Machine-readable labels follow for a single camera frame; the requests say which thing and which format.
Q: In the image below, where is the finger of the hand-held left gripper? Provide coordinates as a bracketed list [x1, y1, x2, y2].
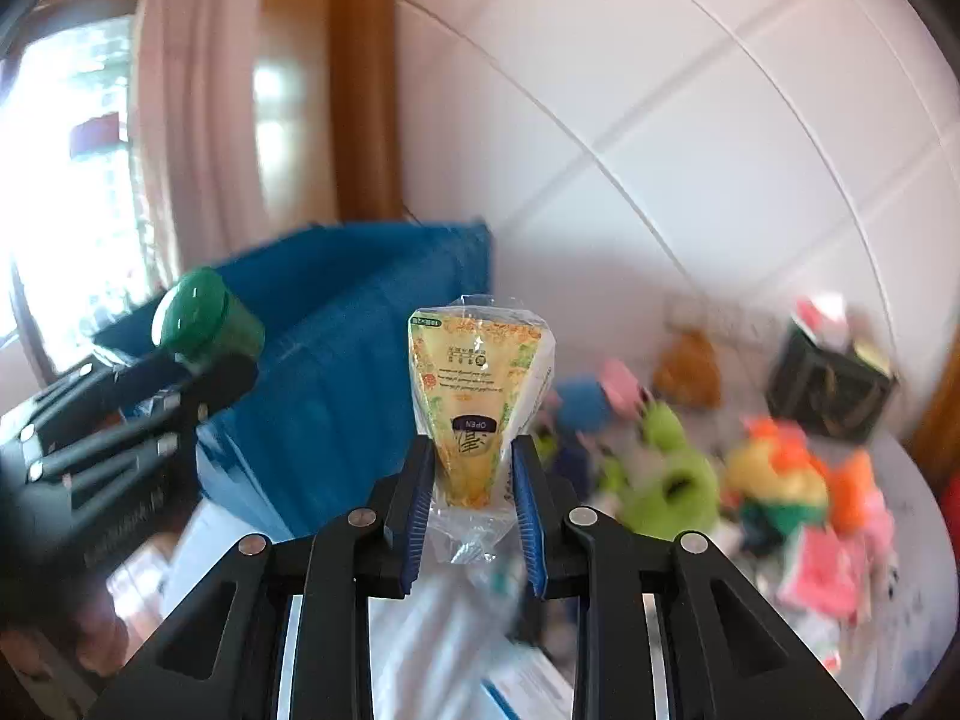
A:
[30, 356, 260, 490]
[0, 349, 181, 458]

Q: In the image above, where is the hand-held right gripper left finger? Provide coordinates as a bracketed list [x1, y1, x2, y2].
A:
[90, 435, 437, 720]

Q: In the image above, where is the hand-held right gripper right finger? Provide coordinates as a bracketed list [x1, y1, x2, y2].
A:
[511, 435, 863, 720]

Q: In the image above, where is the green lidded jar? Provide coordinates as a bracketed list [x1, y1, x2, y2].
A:
[150, 268, 267, 372]

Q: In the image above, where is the yellow tissue packet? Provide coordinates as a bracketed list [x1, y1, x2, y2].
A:
[409, 294, 557, 563]

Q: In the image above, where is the blue plastic crate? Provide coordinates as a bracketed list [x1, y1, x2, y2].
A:
[94, 219, 496, 541]

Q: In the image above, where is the person's left hand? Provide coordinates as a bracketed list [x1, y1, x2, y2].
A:
[0, 577, 158, 691]

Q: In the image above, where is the blue plush toy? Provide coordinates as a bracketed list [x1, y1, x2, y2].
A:
[555, 379, 623, 436]

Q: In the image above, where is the green frog plush toy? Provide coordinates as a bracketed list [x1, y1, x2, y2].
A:
[600, 401, 721, 537]

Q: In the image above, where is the blue white medicine box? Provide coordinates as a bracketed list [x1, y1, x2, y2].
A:
[480, 645, 578, 720]

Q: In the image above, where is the small pink plush toy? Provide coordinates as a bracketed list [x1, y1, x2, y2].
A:
[600, 360, 653, 421]

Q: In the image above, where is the glass window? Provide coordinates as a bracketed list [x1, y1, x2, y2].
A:
[0, 7, 151, 376]

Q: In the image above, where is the brown bear plush toy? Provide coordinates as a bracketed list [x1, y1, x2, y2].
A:
[652, 330, 721, 410]

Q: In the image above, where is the yellow green orange plush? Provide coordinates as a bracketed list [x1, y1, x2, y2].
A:
[724, 420, 830, 541]

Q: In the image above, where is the black gift box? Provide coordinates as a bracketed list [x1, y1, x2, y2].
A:
[765, 330, 901, 443]

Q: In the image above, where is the orange plush toy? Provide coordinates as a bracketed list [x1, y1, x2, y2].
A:
[825, 450, 882, 533]

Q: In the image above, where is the pink tissue box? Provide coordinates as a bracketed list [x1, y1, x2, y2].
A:
[795, 292, 852, 350]

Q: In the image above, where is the wooden pillar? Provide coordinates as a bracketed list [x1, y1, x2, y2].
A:
[330, 0, 410, 222]

